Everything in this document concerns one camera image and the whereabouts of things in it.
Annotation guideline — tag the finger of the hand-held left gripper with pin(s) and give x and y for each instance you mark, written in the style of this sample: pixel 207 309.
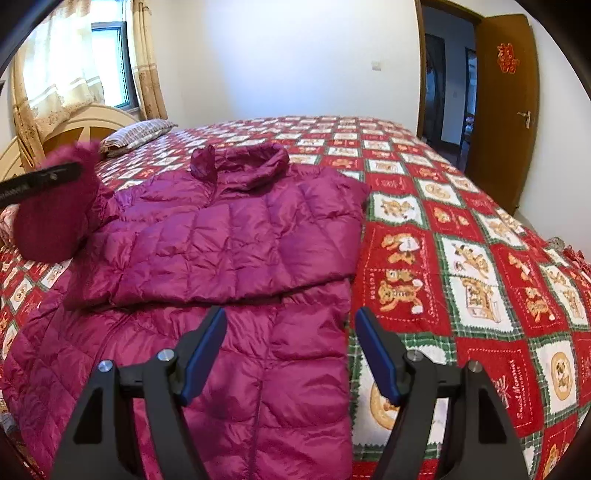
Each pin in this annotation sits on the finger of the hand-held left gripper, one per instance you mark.
pixel 57 174

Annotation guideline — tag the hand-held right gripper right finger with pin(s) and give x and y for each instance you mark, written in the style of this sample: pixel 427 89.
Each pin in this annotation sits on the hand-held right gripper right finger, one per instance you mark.
pixel 376 355

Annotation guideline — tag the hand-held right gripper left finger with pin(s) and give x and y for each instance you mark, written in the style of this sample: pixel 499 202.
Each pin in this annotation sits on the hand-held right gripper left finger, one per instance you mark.
pixel 203 355

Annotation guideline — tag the magenta down jacket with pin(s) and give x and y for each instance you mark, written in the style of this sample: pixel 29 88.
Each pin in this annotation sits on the magenta down jacket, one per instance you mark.
pixel 221 240

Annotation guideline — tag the pink pillow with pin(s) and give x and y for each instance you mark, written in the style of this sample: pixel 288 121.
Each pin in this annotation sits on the pink pillow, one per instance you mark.
pixel 5 226

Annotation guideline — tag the cream wooden headboard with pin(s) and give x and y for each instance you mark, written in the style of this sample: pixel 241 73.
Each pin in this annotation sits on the cream wooden headboard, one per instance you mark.
pixel 78 127

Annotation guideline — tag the striped pillow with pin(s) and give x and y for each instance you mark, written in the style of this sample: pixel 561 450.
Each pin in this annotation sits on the striped pillow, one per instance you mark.
pixel 136 131

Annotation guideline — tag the sheer white curtain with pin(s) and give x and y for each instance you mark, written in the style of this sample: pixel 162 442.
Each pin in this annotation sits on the sheer white curtain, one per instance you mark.
pixel 55 60

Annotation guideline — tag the window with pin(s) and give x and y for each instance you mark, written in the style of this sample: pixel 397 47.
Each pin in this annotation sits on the window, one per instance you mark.
pixel 113 64

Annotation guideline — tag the red printed bear blanket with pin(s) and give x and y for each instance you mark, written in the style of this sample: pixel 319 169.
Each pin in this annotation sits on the red printed bear blanket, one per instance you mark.
pixel 461 240

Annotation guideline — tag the brown wooden door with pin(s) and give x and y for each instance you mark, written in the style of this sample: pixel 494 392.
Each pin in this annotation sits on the brown wooden door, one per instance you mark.
pixel 503 129

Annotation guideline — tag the red door decoration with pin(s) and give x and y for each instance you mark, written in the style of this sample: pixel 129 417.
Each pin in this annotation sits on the red door decoration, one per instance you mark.
pixel 506 57

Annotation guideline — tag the wooden door frame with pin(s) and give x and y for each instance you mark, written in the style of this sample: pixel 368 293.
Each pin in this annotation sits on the wooden door frame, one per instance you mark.
pixel 421 69

